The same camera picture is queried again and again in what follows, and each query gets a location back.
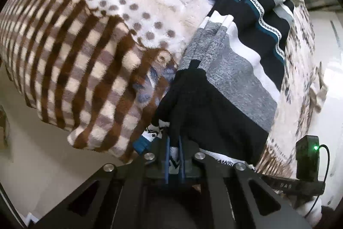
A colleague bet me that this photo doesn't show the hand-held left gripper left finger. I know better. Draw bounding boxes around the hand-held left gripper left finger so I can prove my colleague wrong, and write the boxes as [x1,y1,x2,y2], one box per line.
[32,137,171,229]

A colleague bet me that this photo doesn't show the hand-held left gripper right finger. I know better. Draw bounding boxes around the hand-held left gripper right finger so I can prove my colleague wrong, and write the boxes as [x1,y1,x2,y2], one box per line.
[179,137,313,229]

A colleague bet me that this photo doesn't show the white bed headboard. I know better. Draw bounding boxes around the white bed headboard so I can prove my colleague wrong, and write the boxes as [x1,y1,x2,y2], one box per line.
[308,11,343,208]

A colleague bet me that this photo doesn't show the floral plaid fleece blanket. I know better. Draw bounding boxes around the floral plaid fleece blanket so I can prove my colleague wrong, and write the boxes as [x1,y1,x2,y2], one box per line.
[0,0,317,178]

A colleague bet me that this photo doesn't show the white crumpled cloth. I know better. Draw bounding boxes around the white crumpled cloth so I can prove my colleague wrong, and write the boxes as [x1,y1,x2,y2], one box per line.
[309,63,329,113]

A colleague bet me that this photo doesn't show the black cable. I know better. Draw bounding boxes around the black cable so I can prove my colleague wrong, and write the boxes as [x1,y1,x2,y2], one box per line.
[303,144,331,218]

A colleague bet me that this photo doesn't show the striped navy grey white garment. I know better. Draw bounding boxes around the striped navy grey white garment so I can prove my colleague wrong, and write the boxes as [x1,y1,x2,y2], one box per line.
[132,0,295,184]

